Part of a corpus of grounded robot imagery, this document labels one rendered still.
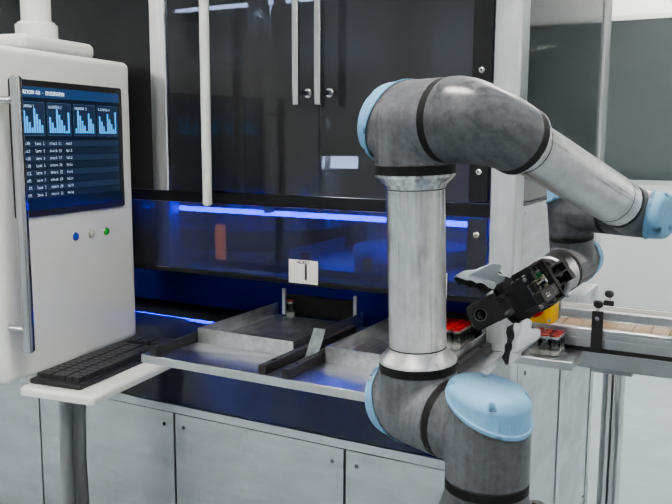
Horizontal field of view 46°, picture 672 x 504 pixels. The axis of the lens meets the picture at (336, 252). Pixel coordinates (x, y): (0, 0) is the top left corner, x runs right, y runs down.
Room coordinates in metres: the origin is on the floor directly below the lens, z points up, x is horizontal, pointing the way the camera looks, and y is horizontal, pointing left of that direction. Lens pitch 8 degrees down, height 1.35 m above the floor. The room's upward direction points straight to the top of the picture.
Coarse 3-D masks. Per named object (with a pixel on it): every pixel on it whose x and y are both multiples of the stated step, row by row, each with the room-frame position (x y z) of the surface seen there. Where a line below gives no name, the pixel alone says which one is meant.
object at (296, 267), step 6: (294, 264) 1.99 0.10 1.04; (300, 264) 1.98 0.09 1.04; (312, 264) 1.97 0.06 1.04; (294, 270) 1.99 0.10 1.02; (300, 270) 1.98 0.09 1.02; (312, 270) 1.97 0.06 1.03; (294, 276) 1.99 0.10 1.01; (300, 276) 1.98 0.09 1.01; (312, 276) 1.97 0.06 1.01; (294, 282) 1.99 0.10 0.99; (300, 282) 1.98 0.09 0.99; (306, 282) 1.98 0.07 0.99; (312, 282) 1.97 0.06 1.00
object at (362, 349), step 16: (384, 320) 1.90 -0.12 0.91; (352, 336) 1.75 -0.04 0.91; (368, 336) 1.82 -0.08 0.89; (384, 336) 1.87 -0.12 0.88; (480, 336) 1.74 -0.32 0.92; (336, 352) 1.64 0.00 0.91; (352, 352) 1.62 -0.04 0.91; (368, 352) 1.61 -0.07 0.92; (464, 352) 1.65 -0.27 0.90; (368, 368) 1.60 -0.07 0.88
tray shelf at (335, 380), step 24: (144, 360) 1.71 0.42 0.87; (168, 360) 1.68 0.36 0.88; (192, 360) 1.66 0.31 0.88; (216, 360) 1.67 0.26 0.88; (240, 360) 1.67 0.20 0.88; (264, 360) 1.67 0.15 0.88; (480, 360) 1.67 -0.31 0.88; (288, 384) 1.53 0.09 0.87; (312, 384) 1.51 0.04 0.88; (336, 384) 1.50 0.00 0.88; (360, 384) 1.50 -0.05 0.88
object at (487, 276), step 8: (488, 264) 1.19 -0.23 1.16; (496, 264) 1.19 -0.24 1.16; (464, 272) 1.20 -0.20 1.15; (472, 272) 1.20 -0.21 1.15; (480, 272) 1.20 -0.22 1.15; (488, 272) 1.21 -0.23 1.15; (496, 272) 1.21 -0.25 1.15; (456, 280) 1.19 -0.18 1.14; (464, 280) 1.19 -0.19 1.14; (472, 280) 1.21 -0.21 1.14; (480, 280) 1.22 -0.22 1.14; (488, 280) 1.23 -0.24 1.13; (496, 280) 1.23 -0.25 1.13; (480, 288) 1.22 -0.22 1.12; (488, 288) 1.22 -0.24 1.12
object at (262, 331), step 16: (272, 304) 2.09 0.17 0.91; (224, 320) 1.90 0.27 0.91; (240, 320) 1.96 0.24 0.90; (256, 320) 2.02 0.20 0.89; (272, 320) 2.04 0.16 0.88; (288, 320) 2.04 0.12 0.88; (304, 320) 2.04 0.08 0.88; (320, 320) 2.04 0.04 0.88; (352, 320) 1.94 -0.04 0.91; (208, 336) 1.80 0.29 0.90; (224, 336) 1.78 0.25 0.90; (240, 336) 1.76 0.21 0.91; (256, 336) 1.74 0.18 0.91; (272, 336) 1.87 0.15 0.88; (288, 336) 1.87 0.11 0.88; (304, 336) 1.74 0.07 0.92; (272, 352) 1.72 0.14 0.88
